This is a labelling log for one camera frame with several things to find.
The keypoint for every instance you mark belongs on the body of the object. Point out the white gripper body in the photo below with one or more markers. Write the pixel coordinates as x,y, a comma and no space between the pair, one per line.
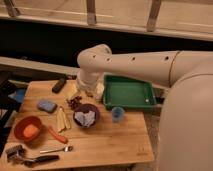
86,80

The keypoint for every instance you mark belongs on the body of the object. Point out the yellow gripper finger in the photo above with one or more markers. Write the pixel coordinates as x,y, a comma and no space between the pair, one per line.
99,91
72,92

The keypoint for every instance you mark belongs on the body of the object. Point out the peeled yellow banana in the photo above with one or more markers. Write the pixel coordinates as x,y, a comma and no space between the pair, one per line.
63,122

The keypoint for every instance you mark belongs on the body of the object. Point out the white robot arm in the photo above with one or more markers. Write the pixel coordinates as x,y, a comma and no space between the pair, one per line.
185,138

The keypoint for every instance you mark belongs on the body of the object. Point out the green plastic tray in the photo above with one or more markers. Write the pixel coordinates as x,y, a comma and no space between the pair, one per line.
128,93

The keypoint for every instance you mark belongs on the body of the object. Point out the black remote control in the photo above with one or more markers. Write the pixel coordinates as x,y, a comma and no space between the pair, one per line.
59,85

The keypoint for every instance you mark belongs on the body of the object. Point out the bunch of red grapes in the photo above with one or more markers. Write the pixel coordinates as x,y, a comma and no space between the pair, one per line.
74,102

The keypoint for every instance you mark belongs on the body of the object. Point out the blue sponge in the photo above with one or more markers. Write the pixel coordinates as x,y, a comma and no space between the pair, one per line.
47,106

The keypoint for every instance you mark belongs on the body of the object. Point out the dark purple bowl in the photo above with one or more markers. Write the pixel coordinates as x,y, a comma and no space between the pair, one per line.
85,108

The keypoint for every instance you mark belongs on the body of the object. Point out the small blue cup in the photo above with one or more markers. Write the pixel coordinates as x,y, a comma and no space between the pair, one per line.
117,113

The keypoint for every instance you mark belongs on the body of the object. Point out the crumpled grey cloth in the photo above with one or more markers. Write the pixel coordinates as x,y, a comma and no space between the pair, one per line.
85,119

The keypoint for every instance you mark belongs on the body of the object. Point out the wooden table board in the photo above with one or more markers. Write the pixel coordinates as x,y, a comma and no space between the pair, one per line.
105,143

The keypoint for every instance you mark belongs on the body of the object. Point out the orange round fruit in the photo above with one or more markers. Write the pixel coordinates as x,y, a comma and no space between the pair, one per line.
30,131

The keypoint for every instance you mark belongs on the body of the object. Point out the orange plastic bowl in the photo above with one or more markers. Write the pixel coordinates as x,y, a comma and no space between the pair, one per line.
20,126

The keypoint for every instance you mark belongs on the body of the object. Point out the silver metal spoon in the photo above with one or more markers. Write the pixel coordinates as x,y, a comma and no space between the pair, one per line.
64,149

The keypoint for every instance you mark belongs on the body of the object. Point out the black handled kitchen tool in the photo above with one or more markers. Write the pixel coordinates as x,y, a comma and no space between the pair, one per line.
41,159

